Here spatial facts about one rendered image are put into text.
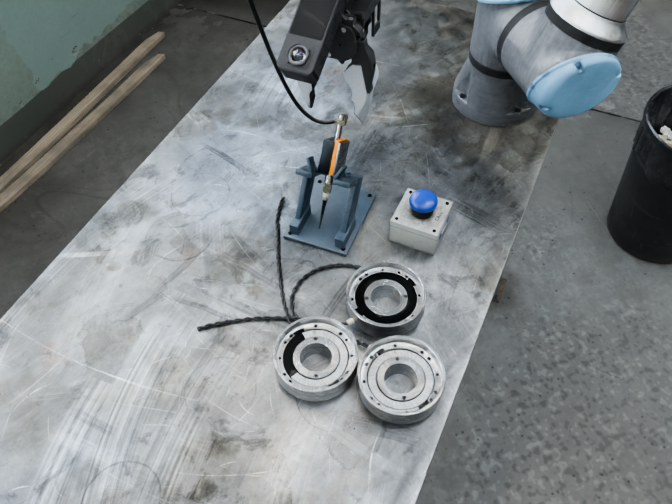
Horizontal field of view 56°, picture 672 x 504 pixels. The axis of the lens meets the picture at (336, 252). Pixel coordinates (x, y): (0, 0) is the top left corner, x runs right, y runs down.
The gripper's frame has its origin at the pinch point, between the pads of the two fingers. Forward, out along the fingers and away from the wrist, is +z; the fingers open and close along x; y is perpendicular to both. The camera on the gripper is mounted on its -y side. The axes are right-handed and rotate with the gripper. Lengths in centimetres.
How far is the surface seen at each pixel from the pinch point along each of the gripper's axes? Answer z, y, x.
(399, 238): 17.5, -3.4, -11.2
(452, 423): 99, 9, -25
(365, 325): 15.7, -19.9, -12.4
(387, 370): 16.4, -24.5, -17.1
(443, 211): 14.3, 1.1, -16.1
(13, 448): 19, -50, 21
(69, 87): 93, 79, 145
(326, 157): 6.7, -2.1, 0.4
